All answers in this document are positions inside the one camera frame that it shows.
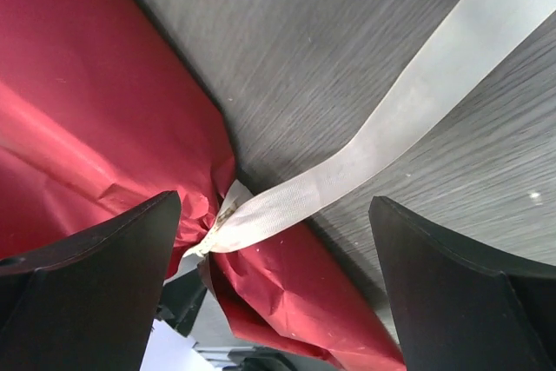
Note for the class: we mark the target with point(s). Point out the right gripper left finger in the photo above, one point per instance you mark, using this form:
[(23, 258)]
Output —
[(88, 302)]

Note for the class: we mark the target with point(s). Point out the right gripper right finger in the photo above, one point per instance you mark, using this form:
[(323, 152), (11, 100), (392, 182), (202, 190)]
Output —
[(459, 304)]

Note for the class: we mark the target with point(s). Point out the red wrapping paper sheet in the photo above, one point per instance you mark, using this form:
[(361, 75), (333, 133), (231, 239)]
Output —
[(98, 114)]

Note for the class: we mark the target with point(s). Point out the cream ribbon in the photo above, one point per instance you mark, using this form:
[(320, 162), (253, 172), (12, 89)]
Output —
[(474, 38)]

